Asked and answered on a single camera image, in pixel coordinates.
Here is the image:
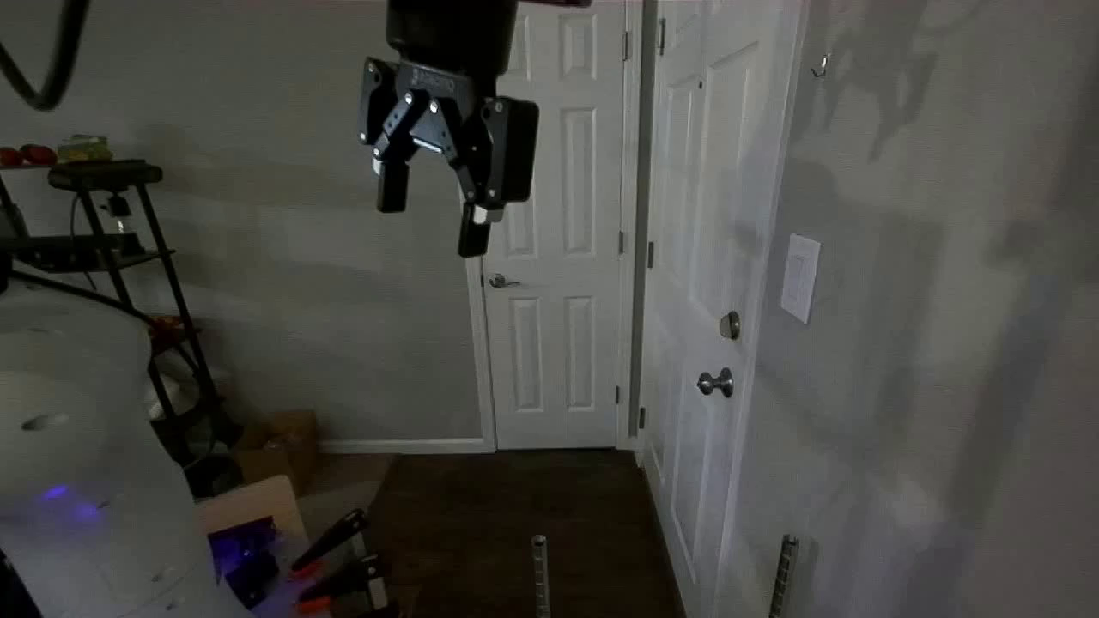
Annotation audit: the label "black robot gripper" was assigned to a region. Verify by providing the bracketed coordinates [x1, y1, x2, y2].
[356, 0, 544, 260]

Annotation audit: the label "white light switch plate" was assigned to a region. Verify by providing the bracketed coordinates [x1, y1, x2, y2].
[775, 233, 824, 325]

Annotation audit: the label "dark device with blue light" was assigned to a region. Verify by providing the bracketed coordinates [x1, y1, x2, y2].
[209, 515, 285, 613]

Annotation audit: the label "white panelled closet door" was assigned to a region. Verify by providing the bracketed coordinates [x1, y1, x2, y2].
[469, 0, 640, 454]

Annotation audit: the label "white panelled entry door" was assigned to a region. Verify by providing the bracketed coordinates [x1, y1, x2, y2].
[636, 0, 806, 618]

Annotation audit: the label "small brown cardboard box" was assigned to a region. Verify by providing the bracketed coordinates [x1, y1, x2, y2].
[233, 409, 327, 489]

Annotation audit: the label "round metal door knob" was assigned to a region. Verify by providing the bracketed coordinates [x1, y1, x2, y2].
[695, 363, 737, 403]

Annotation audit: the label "small green object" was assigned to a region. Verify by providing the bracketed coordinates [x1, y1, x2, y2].
[55, 131, 113, 166]

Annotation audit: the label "dark brown floor rug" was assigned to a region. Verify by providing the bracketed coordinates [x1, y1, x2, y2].
[362, 449, 690, 618]

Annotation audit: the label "black red bar clamp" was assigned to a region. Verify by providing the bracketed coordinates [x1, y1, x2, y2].
[297, 554, 387, 618]
[287, 510, 375, 577]

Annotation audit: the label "flat cardboard box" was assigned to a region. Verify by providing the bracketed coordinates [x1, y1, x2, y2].
[197, 474, 308, 613]

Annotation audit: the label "red round objects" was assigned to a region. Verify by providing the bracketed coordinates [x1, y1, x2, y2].
[0, 142, 59, 171]

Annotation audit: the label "black tripod stand with camera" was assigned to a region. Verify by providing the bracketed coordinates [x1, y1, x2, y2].
[0, 158, 246, 498]

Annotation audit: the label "thick black cable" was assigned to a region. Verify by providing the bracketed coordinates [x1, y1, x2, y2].
[0, 0, 97, 115]

